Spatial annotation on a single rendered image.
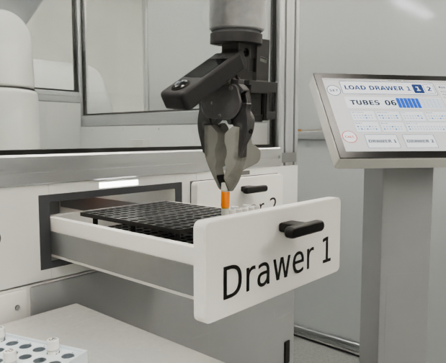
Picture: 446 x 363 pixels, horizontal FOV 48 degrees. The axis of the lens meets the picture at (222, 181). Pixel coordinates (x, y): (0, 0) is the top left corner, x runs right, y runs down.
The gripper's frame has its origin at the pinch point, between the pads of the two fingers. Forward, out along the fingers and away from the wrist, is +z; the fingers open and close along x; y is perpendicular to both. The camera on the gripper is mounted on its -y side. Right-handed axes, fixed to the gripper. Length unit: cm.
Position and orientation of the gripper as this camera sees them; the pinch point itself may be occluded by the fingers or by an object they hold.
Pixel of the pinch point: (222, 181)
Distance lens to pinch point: 69.2
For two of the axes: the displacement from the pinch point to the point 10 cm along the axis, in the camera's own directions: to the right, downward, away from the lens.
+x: -7.3, -1.2, 6.8
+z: -0.2, 9.9, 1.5
